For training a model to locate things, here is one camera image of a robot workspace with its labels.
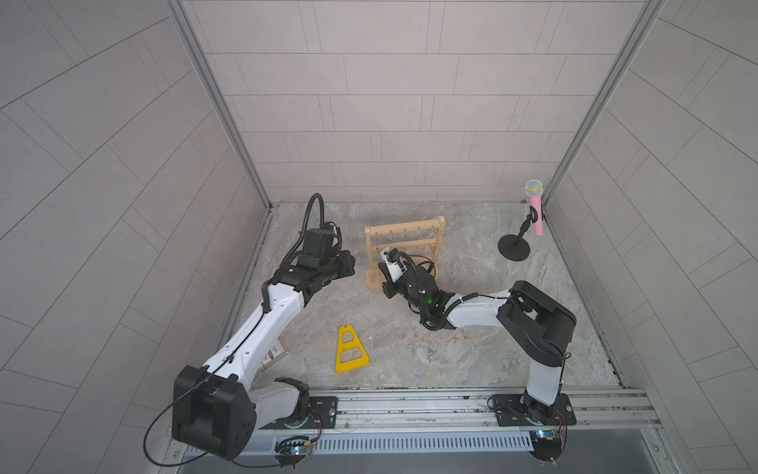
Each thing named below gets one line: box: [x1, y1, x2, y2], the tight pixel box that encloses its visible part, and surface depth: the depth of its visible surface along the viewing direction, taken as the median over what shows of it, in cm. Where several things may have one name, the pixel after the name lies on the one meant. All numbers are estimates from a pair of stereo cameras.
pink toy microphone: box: [525, 178, 544, 237], surface depth 88 cm
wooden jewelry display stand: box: [364, 215, 446, 291], surface depth 80 cm
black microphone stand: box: [497, 205, 538, 262], surface depth 104 cm
